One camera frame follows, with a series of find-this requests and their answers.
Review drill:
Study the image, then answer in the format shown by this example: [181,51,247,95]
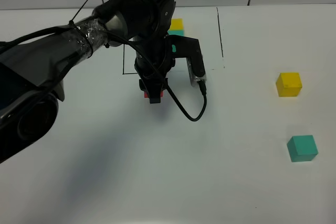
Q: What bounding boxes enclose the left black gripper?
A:
[134,34,175,104]

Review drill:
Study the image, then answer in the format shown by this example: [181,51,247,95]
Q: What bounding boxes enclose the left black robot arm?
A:
[1,0,176,161]

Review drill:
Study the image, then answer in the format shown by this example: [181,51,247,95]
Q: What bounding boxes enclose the green template block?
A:
[168,30,184,36]

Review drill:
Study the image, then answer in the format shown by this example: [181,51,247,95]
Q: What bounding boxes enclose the yellow template block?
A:
[169,18,184,30]

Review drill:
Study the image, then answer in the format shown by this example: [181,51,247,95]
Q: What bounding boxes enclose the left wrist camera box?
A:
[165,35,206,87]

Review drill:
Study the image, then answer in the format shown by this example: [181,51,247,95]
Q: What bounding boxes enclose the left black camera cable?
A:
[164,81,208,123]

